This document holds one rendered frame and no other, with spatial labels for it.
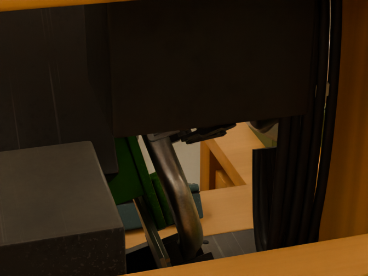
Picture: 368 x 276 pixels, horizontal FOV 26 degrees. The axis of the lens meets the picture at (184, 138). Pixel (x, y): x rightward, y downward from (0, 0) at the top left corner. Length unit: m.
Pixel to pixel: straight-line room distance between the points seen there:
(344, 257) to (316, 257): 0.02
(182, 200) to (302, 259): 0.31
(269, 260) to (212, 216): 0.74
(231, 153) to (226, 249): 0.42
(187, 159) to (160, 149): 2.48
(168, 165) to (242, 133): 0.84
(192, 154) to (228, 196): 2.02
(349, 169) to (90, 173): 0.27
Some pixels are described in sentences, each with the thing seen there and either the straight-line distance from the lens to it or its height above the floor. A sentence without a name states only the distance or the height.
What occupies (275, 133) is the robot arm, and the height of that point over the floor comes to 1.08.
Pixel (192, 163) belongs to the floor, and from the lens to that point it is 3.37.
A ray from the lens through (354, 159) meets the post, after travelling 0.68.
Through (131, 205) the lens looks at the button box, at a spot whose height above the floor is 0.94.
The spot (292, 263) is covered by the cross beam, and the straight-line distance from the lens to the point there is 0.63.
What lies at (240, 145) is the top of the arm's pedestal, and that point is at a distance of 1.70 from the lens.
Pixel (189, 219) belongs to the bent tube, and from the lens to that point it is 0.93.
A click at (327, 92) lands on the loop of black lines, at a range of 0.69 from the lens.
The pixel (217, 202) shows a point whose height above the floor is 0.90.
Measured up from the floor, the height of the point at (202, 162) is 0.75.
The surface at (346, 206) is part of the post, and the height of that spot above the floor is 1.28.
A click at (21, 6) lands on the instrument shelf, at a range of 0.47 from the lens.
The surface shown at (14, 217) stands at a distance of 0.76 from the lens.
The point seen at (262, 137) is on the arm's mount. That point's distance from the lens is 1.71.
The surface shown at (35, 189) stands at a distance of 0.80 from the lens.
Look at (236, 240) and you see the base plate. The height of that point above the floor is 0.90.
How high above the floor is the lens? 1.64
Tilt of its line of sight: 27 degrees down
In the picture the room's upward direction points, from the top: straight up
